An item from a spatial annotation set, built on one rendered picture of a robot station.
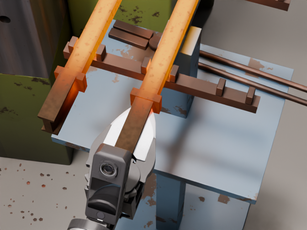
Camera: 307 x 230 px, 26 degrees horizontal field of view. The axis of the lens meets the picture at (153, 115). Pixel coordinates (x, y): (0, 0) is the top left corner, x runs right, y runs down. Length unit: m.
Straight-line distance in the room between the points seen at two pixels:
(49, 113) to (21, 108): 0.78
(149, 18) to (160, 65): 0.65
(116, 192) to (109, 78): 0.49
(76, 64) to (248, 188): 0.41
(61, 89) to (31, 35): 0.48
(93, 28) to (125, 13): 0.60
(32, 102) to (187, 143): 0.57
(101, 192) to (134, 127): 0.12
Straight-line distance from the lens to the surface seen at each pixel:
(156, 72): 1.00
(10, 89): 1.66
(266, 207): 1.95
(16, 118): 1.79
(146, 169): 0.93
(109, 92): 1.31
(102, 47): 1.04
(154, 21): 1.66
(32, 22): 1.41
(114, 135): 0.95
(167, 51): 1.03
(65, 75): 1.00
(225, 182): 1.22
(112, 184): 0.86
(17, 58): 1.54
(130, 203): 0.92
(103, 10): 1.08
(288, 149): 2.04
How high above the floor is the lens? 1.78
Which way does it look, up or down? 60 degrees down
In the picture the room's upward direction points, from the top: straight up
